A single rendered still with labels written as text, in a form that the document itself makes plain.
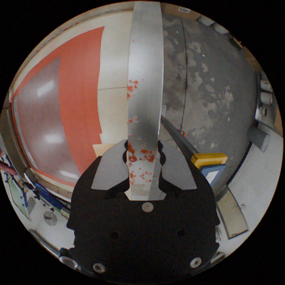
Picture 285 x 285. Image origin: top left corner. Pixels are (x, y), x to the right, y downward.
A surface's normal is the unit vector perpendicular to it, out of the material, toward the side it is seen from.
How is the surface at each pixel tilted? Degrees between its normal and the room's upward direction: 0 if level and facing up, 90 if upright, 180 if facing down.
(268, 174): 90
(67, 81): 0
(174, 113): 0
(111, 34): 0
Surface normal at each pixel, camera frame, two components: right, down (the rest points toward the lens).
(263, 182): -1.00, -0.03
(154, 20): 0.00, 0.47
